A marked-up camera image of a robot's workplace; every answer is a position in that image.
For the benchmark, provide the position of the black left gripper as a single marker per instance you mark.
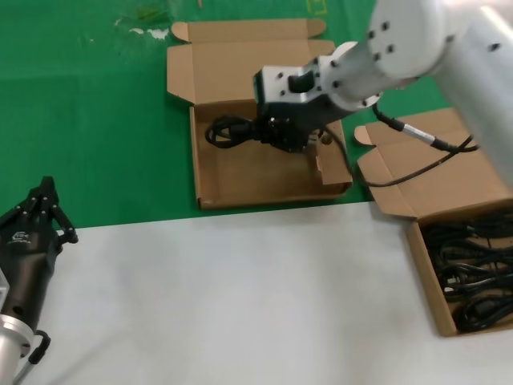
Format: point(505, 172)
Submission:
point(26, 264)

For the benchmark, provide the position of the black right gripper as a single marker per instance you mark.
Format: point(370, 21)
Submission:
point(308, 114)

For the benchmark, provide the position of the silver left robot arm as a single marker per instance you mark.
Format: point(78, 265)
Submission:
point(12, 345)

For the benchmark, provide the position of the open cardboard box round hole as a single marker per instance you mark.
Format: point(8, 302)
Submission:
point(256, 180)

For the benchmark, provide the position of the green table mat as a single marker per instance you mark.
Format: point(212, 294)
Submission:
point(80, 120)

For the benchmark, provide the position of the white paper scrap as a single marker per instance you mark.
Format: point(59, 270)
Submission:
point(158, 34)

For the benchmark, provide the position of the right wrist silver camera mount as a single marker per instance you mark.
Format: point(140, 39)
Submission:
point(276, 86)

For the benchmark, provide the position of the wrist silver camera mount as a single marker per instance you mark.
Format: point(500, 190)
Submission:
point(276, 86)
point(3, 290)

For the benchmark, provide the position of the left wrist silver camera mount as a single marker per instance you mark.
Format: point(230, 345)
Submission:
point(3, 290)

